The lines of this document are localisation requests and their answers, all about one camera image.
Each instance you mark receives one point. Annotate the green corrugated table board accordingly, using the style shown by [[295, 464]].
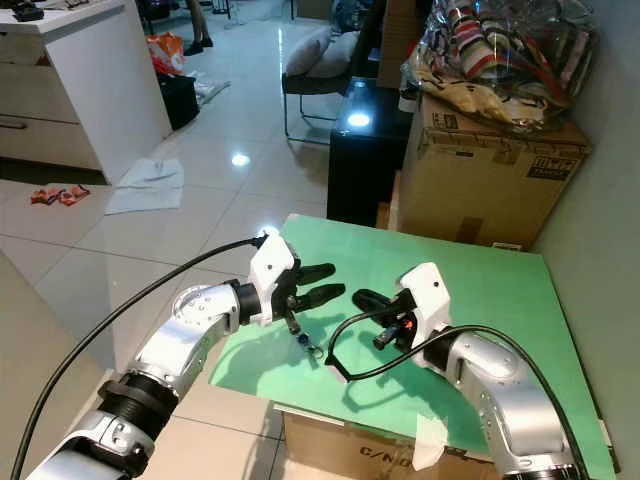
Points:
[[490, 290]]

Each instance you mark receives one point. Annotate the white tape piece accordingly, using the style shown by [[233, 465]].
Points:
[[428, 443]]

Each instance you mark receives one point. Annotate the glossy black cabinet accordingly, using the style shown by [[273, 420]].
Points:
[[360, 170]]

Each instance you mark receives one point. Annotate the printed cardboard box table base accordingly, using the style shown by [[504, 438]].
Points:
[[360, 455]]

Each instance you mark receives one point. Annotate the large brown cardboard box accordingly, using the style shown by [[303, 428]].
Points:
[[480, 180]]

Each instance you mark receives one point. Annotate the white floor cloth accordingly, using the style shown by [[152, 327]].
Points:
[[147, 186]]

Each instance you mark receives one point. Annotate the white plastic bag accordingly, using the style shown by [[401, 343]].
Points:
[[212, 88]]

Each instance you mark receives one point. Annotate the black bag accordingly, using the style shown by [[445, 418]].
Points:
[[178, 102]]

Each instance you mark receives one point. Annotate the grey cushion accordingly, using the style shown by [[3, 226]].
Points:
[[344, 55], [307, 50]]

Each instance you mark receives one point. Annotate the red snack packet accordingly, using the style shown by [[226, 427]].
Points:
[[74, 195], [45, 196]]

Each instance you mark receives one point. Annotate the orange printed bag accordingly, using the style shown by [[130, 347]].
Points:
[[165, 54]]

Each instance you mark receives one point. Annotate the cellophane wrapped gift basket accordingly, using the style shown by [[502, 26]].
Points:
[[500, 60]]

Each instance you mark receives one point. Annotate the white counter with drawers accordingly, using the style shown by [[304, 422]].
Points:
[[110, 90]]

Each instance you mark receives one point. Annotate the person legs with dark shoes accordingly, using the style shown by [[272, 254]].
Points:
[[198, 22]]

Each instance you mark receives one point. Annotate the small black device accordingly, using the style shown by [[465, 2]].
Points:
[[28, 13]]

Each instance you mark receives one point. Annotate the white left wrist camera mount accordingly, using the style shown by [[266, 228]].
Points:
[[272, 268]]

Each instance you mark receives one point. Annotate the black metal frame chair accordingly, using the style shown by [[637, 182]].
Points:
[[315, 90]]

